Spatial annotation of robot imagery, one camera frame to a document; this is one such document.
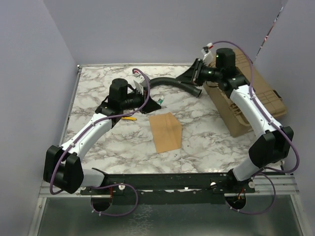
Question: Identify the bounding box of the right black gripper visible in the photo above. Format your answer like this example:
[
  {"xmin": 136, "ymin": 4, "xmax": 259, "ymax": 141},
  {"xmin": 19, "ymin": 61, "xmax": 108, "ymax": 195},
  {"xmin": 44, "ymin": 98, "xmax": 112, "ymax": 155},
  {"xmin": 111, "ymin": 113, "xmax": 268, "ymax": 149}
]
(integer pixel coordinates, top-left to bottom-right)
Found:
[{"xmin": 175, "ymin": 59, "xmax": 221, "ymax": 88}]

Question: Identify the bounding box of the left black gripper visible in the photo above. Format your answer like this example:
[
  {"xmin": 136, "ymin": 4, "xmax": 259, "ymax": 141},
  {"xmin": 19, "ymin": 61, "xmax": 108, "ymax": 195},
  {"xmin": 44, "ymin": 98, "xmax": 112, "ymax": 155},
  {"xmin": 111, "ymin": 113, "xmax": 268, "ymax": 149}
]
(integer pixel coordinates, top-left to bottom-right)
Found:
[{"xmin": 121, "ymin": 87, "xmax": 161, "ymax": 114}]

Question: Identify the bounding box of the green white glue stick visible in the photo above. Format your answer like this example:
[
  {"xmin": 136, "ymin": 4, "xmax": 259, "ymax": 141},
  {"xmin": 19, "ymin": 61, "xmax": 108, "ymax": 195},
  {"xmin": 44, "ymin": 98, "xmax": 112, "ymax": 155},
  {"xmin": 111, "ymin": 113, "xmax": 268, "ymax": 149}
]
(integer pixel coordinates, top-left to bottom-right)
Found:
[{"xmin": 157, "ymin": 96, "xmax": 164, "ymax": 105}]

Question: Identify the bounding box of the brown kraft envelope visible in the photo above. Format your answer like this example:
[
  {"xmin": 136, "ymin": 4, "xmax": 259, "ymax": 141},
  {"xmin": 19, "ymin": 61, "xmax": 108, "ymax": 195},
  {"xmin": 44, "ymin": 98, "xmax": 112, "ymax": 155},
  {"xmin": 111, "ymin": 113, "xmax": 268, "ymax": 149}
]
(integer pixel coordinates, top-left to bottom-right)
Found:
[{"xmin": 149, "ymin": 113, "xmax": 182, "ymax": 153}]

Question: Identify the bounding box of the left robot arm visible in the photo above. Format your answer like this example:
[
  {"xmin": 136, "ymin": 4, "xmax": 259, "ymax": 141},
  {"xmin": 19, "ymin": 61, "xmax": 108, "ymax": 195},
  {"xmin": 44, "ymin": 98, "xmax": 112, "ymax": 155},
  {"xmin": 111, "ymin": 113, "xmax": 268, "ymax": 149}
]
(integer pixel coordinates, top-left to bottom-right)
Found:
[{"xmin": 43, "ymin": 78, "xmax": 161, "ymax": 195}]

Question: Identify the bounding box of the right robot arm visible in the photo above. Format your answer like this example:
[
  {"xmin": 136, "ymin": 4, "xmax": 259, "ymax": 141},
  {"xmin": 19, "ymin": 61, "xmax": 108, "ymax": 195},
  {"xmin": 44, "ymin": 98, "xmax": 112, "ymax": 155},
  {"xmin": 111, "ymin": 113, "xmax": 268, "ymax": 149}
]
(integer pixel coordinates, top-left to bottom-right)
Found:
[{"xmin": 176, "ymin": 48, "xmax": 294, "ymax": 192}]

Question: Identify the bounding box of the yellow utility knife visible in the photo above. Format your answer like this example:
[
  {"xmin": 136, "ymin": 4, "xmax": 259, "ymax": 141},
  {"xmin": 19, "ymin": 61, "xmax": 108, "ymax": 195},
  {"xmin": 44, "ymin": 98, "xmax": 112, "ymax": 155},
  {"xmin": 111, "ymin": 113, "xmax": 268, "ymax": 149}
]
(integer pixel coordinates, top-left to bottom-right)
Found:
[{"xmin": 121, "ymin": 117, "xmax": 137, "ymax": 121}]

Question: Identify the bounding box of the tan plastic tool case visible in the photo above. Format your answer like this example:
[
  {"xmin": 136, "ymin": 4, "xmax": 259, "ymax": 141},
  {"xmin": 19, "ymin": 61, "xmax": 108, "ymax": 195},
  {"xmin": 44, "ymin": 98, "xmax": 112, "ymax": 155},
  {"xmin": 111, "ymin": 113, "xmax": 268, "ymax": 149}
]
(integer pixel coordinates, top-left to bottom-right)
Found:
[{"xmin": 203, "ymin": 48, "xmax": 288, "ymax": 138}]

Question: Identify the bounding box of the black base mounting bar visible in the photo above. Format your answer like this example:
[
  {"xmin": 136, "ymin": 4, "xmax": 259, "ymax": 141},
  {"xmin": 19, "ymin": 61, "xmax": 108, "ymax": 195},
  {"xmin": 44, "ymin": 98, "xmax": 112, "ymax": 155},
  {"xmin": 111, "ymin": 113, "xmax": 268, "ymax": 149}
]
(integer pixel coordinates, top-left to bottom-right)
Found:
[{"xmin": 81, "ymin": 173, "xmax": 255, "ymax": 205}]

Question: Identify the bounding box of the black corrugated hose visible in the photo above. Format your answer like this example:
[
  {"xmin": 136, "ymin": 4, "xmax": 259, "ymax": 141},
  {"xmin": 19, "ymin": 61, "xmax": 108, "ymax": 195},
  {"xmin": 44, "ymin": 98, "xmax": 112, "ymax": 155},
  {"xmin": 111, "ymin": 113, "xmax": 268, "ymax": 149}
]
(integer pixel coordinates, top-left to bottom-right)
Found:
[{"xmin": 149, "ymin": 76, "xmax": 203, "ymax": 98}]

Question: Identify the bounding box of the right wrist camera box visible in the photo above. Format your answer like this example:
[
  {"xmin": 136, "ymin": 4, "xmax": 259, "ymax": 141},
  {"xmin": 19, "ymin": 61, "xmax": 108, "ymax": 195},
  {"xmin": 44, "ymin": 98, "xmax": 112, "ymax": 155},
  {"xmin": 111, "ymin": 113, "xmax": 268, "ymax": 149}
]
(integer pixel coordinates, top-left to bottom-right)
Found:
[{"xmin": 201, "ymin": 43, "xmax": 214, "ymax": 66}]

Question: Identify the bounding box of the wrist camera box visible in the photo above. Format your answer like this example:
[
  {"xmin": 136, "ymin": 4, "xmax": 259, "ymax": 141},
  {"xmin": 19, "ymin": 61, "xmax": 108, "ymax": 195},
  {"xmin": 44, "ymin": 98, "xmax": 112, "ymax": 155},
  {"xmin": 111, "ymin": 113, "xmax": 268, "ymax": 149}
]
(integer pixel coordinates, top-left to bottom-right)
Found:
[
  {"xmin": 132, "ymin": 68, "xmax": 150, "ymax": 95},
  {"xmin": 201, "ymin": 43, "xmax": 214, "ymax": 66}
]

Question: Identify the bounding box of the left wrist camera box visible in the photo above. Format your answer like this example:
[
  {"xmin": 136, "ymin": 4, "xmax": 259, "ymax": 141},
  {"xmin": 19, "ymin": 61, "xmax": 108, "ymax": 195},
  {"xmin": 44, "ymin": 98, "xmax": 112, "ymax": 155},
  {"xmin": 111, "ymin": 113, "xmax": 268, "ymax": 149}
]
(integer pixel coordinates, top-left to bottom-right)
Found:
[{"xmin": 132, "ymin": 68, "xmax": 150, "ymax": 95}]

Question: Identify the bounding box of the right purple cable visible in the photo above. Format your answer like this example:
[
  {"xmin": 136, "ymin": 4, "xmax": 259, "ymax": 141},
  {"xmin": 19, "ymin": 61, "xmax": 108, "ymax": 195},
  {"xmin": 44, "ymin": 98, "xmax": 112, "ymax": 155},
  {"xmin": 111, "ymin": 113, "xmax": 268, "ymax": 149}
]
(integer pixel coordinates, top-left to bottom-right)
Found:
[{"xmin": 211, "ymin": 40, "xmax": 300, "ymax": 214}]

